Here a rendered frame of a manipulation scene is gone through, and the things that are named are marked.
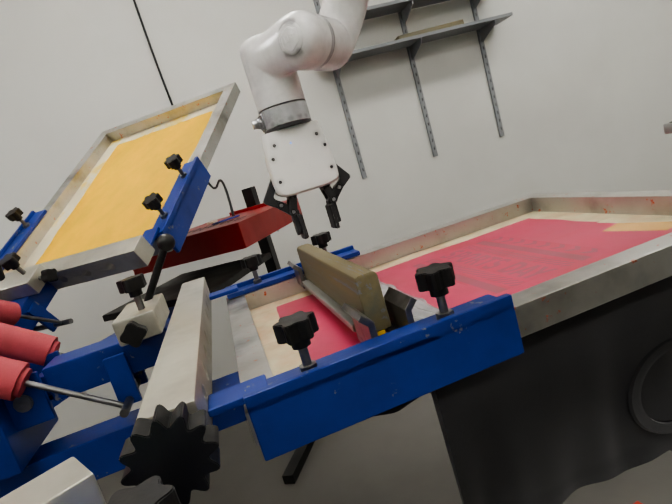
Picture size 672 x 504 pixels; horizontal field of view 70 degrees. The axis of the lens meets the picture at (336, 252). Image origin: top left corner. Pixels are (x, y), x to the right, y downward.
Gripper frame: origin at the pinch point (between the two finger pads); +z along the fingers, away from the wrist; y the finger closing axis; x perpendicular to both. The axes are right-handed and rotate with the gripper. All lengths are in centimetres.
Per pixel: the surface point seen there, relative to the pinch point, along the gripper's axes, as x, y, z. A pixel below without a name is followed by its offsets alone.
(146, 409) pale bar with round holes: -31.7, -25.7, 7.6
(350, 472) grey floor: 102, 3, 111
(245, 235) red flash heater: 87, -7, 6
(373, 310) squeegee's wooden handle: -19.8, -0.6, 10.5
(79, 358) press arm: -2.4, -38.6, 7.5
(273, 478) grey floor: 120, -27, 111
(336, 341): -9.6, -4.4, 16.2
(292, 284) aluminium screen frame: 25.9, -4.0, 13.7
